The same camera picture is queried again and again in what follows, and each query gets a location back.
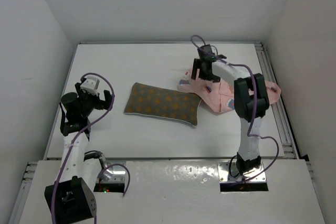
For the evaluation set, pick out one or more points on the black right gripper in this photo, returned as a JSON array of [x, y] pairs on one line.
[[203, 67]]

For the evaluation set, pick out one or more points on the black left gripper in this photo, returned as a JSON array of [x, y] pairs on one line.
[[100, 104]]

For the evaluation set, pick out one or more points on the pink cartoon pillowcase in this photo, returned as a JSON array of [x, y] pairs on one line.
[[219, 96]]

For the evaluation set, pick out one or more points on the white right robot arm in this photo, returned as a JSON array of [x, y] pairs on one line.
[[250, 101]]

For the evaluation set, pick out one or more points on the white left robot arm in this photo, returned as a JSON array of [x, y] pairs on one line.
[[70, 198]]

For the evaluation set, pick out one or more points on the white front cover panel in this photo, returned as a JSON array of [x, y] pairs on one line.
[[189, 192]]

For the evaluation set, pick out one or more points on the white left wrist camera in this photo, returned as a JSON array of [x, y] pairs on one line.
[[90, 85]]

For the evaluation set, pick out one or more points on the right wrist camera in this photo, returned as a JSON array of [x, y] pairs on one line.
[[209, 49]]

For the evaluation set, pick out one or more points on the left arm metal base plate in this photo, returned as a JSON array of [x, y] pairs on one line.
[[113, 173]]

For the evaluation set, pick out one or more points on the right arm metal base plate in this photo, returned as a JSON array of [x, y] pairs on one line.
[[228, 173]]

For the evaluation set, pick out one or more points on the aluminium table edge rail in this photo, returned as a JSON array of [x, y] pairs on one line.
[[285, 133]]

